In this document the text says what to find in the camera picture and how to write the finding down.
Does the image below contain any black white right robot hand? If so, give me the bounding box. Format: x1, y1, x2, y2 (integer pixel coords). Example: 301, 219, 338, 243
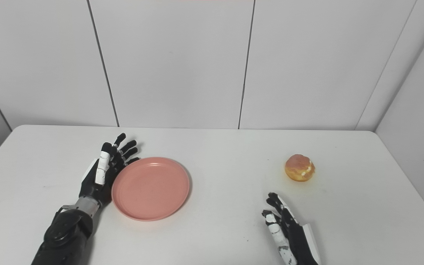
262, 192, 322, 265

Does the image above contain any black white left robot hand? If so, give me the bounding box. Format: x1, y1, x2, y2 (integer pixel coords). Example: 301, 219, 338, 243
79, 133, 141, 206

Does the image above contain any pink round plate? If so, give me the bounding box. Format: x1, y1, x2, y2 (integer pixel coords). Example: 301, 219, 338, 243
111, 157, 190, 222

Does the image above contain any cream puff pastry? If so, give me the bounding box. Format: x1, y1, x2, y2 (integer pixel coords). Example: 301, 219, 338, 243
285, 154, 315, 182

